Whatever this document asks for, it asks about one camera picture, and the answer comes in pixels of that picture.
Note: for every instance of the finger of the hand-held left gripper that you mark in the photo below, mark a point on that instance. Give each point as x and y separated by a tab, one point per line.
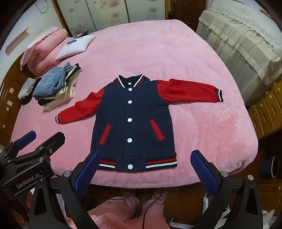
54	141
26	137

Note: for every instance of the folded pink quilt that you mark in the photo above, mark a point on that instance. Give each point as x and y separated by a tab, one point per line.
46	52

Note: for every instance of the pink plush blanket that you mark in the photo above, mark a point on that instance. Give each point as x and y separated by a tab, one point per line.
176	61

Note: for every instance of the white printed pillow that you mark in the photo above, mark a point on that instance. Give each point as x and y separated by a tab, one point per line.
76	45

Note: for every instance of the white metal frame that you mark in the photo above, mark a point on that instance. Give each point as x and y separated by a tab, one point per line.
206	199

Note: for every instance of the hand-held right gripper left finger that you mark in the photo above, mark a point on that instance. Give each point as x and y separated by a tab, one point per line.
87	174

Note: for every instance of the grey small garment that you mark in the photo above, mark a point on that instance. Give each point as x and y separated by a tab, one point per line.
26	87

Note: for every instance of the cream lace-covered furniture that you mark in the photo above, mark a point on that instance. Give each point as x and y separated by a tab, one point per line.
242	44

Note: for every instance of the dark wooden door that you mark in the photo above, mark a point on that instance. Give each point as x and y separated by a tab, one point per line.
189	8

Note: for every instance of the stack of folded light clothes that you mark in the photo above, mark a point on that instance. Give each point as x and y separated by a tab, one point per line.
67	96

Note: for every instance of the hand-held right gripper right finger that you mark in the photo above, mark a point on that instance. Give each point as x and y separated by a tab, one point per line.
204	174

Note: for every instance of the floral wardrobe doors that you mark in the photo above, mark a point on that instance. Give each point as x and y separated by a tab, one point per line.
110	15

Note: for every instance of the folded denim garment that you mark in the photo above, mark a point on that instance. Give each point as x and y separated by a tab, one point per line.
49	83

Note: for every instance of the person's pink clothing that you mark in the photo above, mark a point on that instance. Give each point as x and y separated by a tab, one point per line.
119	211

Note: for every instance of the wooden drawer cabinet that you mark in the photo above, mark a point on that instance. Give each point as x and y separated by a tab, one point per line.
268	114

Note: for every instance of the wooden wall shelf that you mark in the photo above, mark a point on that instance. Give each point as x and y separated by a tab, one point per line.
17	39

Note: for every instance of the wooden headboard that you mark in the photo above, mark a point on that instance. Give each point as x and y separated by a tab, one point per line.
11	110

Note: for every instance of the black cloth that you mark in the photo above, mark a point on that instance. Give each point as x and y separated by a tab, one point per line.
26	101

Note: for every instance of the navy and red varsity jacket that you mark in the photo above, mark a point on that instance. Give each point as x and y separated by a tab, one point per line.
141	119

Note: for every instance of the round dark bin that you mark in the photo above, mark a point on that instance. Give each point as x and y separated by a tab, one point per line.
266	168

